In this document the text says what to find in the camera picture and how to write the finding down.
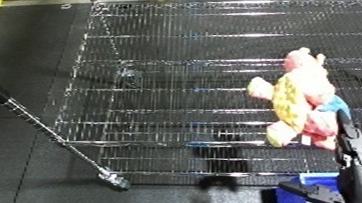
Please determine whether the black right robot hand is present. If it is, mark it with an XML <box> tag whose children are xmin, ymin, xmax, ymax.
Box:
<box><xmin>277</xmin><ymin>107</ymin><xmax>362</xmax><ymax>203</ymax></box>

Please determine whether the pink yellow soft toy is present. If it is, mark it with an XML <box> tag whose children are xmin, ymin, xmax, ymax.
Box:
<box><xmin>242</xmin><ymin>43</ymin><xmax>357</xmax><ymax>152</ymax></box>

